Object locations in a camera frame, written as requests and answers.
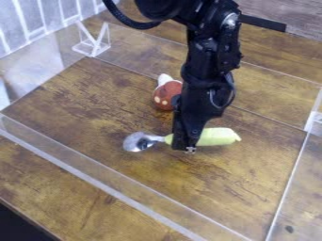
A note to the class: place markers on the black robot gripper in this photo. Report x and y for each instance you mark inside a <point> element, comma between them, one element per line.
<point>208,90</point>

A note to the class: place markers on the green handled metal spoon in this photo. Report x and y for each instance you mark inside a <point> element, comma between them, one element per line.
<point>218,136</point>

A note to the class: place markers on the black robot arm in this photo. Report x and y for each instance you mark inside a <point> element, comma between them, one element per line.
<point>194,13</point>

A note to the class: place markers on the red toy mushroom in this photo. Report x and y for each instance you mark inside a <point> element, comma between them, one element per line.
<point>167,89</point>

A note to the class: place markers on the black strip on table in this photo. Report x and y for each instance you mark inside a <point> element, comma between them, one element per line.
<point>269,24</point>

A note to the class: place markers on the clear acrylic front barrier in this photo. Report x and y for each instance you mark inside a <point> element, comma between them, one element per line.
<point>170,212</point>

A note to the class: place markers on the clear acrylic barrier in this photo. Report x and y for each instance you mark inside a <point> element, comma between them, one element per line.
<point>170,212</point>
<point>297,221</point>

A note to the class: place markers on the clear acrylic right barrier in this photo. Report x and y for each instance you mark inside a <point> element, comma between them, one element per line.
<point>297,221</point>

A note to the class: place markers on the clear acrylic triangular bracket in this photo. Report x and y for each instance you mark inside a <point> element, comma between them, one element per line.
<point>91,46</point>

